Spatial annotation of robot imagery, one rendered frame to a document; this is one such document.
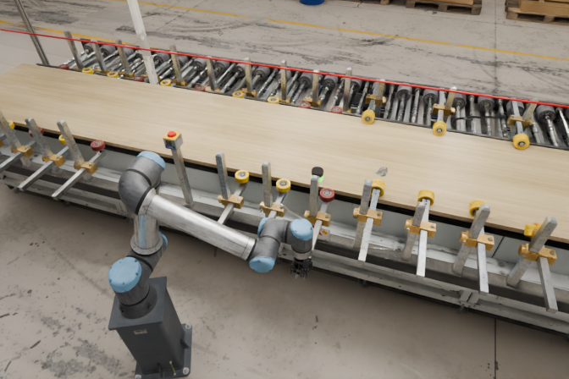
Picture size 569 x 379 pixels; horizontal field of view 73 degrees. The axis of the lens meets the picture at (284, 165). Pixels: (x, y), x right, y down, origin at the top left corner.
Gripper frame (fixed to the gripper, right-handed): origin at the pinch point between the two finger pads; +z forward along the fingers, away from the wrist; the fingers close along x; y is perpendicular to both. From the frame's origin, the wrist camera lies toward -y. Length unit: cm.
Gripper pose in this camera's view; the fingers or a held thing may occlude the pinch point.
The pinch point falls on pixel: (302, 274)
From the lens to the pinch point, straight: 186.6
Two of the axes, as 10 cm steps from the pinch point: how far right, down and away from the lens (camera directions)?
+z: 0.2, 7.5, 6.6
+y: -3.1, 6.3, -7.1
